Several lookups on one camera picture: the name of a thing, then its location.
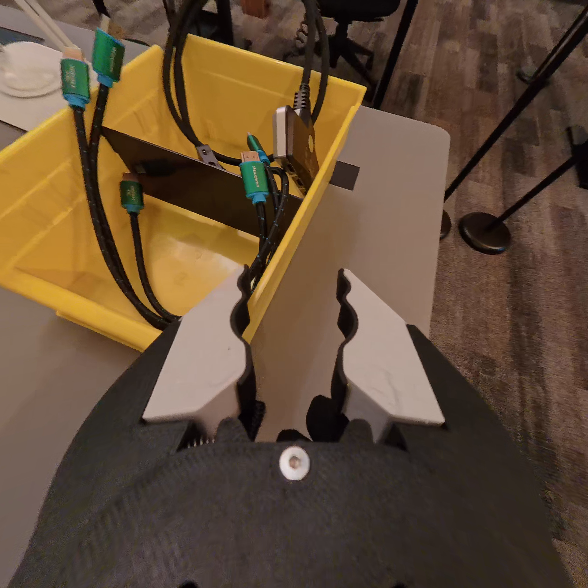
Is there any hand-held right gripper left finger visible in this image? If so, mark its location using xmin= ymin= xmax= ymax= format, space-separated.
xmin=141 ymin=266 xmax=255 ymax=437

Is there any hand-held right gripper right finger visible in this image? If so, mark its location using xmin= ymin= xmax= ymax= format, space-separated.
xmin=331 ymin=268 xmax=446 ymax=444

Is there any yellow plastic bin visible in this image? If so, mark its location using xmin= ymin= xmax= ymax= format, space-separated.
xmin=0 ymin=33 xmax=367 ymax=352

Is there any black round-base floor stand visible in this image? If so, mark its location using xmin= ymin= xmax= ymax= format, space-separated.
xmin=459 ymin=154 xmax=588 ymax=254
xmin=439 ymin=7 xmax=588 ymax=240

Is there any black bin divider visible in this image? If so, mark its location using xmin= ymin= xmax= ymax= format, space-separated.
xmin=102 ymin=126 xmax=360 ymax=239

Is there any white metal board stand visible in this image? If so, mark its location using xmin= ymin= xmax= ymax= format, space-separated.
xmin=0 ymin=0 xmax=99 ymax=133

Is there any black hdmi switch with cable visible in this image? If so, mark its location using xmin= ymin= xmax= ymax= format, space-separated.
xmin=162 ymin=0 xmax=331 ymax=185

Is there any black desk frame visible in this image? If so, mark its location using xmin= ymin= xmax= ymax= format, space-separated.
xmin=370 ymin=0 xmax=419 ymax=108

